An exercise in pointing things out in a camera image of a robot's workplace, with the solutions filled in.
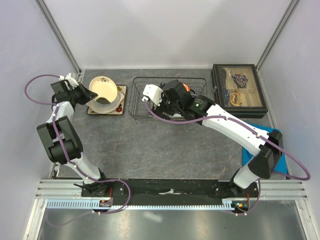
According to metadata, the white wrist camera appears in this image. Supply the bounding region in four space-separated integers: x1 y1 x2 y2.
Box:
59 73 79 89
142 84 164 106

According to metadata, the black wire dish rack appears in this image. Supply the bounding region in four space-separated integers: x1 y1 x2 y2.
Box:
128 76 207 121

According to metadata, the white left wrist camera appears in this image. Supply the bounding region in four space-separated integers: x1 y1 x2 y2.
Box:
59 73 79 89

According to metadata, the black glass-lid jewelry box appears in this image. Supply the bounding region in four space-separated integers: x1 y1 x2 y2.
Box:
211 63 268 119

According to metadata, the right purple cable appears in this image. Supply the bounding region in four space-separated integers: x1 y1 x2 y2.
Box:
144 98 312 216

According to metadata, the grey slotted cable duct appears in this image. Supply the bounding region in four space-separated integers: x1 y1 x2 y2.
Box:
46 199 239 211

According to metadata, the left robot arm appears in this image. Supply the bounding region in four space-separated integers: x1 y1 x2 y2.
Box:
36 77 110 197

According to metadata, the cream plate blue spiral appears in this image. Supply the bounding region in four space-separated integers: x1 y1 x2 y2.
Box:
87 92 125 114

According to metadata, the purple cable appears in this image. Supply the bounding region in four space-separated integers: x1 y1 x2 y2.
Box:
24 74 130 227
144 98 312 216

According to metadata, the orange mug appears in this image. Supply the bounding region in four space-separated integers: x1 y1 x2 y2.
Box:
182 83 191 92

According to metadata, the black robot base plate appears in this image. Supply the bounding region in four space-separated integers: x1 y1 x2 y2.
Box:
81 178 259 206

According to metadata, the square floral plate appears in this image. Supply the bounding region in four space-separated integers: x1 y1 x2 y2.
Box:
86 85 128 116

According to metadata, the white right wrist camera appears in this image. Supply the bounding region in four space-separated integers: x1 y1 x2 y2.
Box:
142 84 164 106

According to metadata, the white ribbed bowl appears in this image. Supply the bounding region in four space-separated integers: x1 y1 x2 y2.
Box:
173 113 183 118

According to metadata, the small cream plate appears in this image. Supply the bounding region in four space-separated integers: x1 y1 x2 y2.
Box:
89 76 118 104

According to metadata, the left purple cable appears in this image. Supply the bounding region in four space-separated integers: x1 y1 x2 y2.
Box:
24 74 130 227

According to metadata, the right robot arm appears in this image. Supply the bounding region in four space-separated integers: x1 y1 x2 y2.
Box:
143 80 283 197

